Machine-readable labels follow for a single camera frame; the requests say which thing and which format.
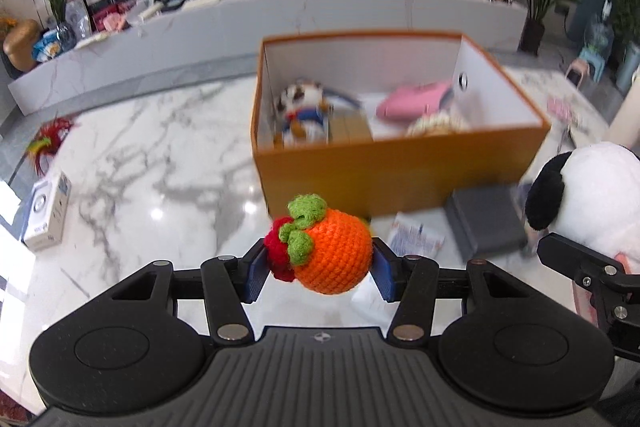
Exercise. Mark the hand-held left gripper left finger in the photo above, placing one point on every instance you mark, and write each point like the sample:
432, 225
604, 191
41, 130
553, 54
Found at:
255, 274

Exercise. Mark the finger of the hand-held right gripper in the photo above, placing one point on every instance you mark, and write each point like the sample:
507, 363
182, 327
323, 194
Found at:
565, 252

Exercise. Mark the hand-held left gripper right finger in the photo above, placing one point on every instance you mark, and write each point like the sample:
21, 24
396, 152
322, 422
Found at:
385, 274

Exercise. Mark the white lotion tube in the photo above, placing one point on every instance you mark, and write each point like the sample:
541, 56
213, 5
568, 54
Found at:
417, 237

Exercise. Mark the orange crochet fruit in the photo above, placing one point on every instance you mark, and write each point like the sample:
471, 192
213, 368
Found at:
335, 252

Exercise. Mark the white pink striped panda plush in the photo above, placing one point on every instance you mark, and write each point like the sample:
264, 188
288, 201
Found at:
600, 187

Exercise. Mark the grey lidded box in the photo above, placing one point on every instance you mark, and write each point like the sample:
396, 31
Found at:
487, 222

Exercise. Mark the orange cardboard box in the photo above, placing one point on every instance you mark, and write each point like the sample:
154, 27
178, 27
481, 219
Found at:
390, 172

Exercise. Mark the small brown cardboard box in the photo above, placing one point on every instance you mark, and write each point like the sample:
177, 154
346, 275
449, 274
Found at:
350, 127

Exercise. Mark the white pink crochet doll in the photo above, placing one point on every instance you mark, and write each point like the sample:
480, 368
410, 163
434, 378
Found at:
435, 124

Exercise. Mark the brown sailor bear plush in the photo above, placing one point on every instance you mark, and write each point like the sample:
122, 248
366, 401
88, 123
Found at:
302, 117

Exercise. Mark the pink snap wallet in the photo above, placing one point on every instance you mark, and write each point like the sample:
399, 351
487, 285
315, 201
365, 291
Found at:
410, 102

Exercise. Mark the pink card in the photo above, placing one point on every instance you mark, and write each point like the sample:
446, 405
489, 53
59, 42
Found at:
560, 109

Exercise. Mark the white cylinder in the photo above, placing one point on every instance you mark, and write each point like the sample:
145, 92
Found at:
625, 117

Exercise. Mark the pink stool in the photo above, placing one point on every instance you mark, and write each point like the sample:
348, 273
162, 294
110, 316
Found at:
577, 72

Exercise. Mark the white carton box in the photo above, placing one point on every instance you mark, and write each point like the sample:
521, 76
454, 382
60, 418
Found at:
45, 212

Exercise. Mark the clear water bottle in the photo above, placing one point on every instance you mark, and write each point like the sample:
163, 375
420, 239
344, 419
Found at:
599, 32

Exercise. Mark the red green feather toy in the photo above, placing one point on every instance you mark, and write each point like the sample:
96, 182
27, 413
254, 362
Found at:
47, 142

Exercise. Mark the white marble tv console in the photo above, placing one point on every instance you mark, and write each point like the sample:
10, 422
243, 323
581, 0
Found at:
300, 22

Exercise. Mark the red pink box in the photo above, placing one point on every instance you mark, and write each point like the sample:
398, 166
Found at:
110, 18

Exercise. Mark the blue snack packet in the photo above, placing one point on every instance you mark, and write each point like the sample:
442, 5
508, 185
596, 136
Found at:
47, 46

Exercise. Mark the gold vase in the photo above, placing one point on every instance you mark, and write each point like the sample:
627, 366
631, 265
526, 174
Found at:
22, 44

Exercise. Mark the green plant in glass vase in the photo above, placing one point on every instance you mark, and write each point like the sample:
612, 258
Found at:
60, 7

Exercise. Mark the wall socket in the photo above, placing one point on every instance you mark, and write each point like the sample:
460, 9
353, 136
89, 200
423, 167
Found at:
562, 8

